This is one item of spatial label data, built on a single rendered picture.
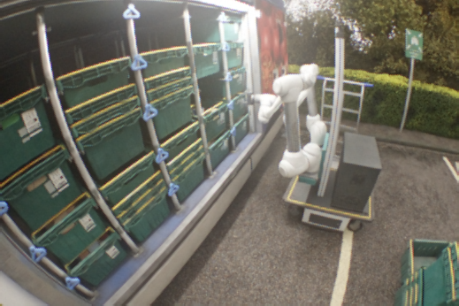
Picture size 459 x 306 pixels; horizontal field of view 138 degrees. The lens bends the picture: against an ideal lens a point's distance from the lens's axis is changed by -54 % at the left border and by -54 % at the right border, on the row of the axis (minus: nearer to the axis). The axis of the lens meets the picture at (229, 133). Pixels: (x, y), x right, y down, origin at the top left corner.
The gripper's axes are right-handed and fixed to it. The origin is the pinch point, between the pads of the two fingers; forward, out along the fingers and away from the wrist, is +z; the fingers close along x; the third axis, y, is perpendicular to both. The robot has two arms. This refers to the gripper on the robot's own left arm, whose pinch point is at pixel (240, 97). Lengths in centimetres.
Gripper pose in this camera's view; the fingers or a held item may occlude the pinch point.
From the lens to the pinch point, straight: 198.3
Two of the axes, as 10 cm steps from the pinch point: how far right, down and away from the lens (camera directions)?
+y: -4.8, 4.3, -7.6
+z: -8.7, -1.4, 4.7
